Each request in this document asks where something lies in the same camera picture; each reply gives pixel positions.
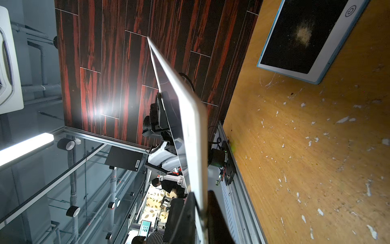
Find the white ceiling light strip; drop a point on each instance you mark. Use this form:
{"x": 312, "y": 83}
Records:
{"x": 23, "y": 148}

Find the aluminium front rail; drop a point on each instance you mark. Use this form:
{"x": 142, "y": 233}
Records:
{"x": 242, "y": 220}

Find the white ceiling air conditioner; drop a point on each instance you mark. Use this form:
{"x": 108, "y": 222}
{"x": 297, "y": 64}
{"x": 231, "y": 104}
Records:
{"x": 11, "y": 92}

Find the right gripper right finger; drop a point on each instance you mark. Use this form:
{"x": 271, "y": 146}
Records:
{"x": 218, "y": 232}

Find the blue-edged white drawing tablet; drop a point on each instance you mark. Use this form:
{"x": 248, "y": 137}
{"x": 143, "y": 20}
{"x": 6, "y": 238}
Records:
{"x": 306, "y": 37}

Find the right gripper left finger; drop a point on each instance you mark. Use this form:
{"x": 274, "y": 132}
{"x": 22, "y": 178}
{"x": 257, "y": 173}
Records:
{"x": 180, "y": 226}

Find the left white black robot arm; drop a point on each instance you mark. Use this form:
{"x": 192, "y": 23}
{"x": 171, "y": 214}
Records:
{"x": 163, "y": 158}

